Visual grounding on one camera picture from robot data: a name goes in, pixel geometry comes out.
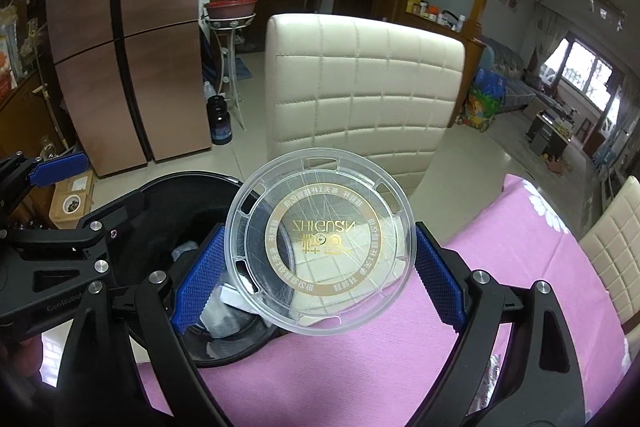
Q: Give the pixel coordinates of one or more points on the clear round plastic lid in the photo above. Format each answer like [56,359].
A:
[319,241]

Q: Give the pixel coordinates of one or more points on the wooden pet feeder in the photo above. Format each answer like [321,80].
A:
[72,200]

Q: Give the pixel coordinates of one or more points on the black round trash bin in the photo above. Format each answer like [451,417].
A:
[195,202]

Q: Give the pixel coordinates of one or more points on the ceiling light fixture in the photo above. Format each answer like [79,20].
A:
[609,12]

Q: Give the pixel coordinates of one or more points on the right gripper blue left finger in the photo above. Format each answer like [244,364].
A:
[195,288]

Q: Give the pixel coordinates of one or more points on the rose gold refrigerator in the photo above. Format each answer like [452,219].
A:
[130,74]

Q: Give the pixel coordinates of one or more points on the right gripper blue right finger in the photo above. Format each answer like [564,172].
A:
[442,273]

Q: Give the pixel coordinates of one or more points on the cream chair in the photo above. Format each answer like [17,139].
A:
[613,248]
[383,91]

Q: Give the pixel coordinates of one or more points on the red basin on stand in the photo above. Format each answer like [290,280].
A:
[221,10]

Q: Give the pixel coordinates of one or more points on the white metal basin stand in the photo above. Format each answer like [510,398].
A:
[224,30]

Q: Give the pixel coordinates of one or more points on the pink floral tablecloth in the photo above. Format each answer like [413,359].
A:
[506,325]

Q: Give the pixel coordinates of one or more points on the grey sofa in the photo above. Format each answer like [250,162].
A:
[504,61]

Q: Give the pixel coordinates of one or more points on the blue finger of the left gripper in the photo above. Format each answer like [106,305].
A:
[132,220]
[52,171]

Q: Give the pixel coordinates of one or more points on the cream chair at left side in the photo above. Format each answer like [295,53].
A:
[383,91]

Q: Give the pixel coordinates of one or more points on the cream chair far middle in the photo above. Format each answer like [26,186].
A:
[613,248]

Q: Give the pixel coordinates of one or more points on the coffee table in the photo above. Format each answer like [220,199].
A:
[548,136]

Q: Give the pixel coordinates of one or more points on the dark glass jar on floor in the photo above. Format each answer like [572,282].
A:
[219,120]

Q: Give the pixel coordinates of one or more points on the colourful bag on floor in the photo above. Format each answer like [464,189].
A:
[483,101]

